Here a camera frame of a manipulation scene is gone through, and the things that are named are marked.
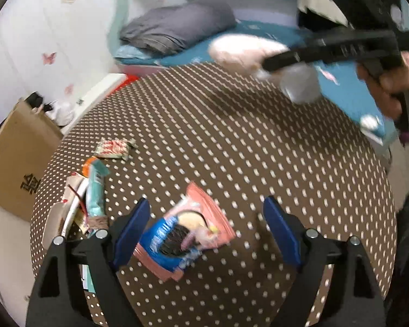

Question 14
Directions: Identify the orange wrapper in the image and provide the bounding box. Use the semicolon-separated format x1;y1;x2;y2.
81;156;99;178

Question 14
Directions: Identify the teal plaid pillow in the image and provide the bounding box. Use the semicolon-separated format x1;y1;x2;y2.
115;45;157;59

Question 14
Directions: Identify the pink snack packet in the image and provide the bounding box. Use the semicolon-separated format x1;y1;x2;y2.
134;181;236;283

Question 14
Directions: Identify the blue candy-print bedsheet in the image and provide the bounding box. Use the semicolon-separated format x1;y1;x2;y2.
114;20;398;145

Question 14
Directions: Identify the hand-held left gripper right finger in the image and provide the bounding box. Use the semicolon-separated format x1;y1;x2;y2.
262;196;386;327

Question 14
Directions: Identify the brown wrapper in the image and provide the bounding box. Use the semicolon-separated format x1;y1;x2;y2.
88;215;109;234

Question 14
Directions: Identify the white wardrobe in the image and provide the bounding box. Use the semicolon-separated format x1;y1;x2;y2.
0;0;123;133

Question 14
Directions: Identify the turquoise bunk bed frame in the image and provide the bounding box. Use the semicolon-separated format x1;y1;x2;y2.
107;0;398;157

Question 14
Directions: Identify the person's right hand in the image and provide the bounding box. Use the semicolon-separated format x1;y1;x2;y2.
357;53;409;120

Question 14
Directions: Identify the red white striped wrapper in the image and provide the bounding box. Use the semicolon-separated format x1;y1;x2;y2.
95;137;138;161

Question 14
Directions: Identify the teal wrapper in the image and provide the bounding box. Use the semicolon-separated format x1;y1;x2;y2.
85;161;110;219

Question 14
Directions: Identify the white plastic bag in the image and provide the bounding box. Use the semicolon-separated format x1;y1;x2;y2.
49;99;76;126

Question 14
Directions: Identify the large cardboard box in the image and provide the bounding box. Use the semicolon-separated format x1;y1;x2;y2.
0;99;65;223

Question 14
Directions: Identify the blue cookie packet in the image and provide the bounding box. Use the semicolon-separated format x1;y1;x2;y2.
139;216;205;275

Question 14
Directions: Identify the white plush toy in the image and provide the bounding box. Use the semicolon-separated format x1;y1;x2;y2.
208;34;321;103

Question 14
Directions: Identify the white board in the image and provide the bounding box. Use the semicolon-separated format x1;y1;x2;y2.
61;72;127;135

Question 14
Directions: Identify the grey quilt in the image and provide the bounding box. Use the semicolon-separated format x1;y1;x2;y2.
119;2;237;56

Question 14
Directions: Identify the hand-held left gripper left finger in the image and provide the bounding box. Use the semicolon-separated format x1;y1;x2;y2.
25;197;151;327

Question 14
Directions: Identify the brown polka-dot tablecloth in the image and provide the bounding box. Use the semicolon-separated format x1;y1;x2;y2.
30;62;398;327

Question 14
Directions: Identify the black clothes heap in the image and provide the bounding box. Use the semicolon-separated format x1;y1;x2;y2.
25;93;53;113

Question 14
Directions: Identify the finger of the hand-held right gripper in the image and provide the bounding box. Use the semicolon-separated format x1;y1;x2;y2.
262;30;409;73

